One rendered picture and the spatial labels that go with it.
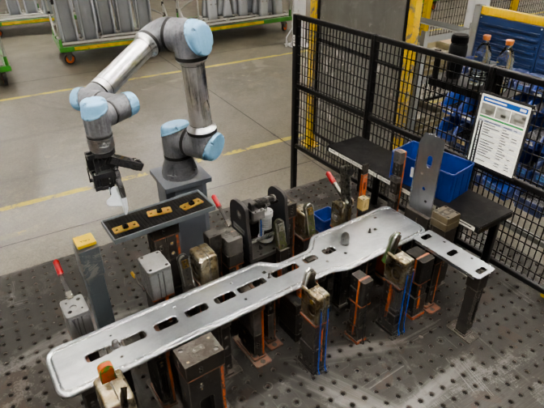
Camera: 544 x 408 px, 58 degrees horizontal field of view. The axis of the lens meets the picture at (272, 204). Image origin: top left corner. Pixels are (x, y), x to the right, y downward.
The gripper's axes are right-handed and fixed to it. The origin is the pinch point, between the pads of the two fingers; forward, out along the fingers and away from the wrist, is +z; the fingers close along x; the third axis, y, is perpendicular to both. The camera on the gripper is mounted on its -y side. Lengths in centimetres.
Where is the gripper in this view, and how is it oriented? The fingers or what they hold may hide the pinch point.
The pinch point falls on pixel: (121, 204)
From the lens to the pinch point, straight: 164.5
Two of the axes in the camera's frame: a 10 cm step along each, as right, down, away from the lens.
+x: 5.5, 4.4, -7.1
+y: -8.3, 2.9, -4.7
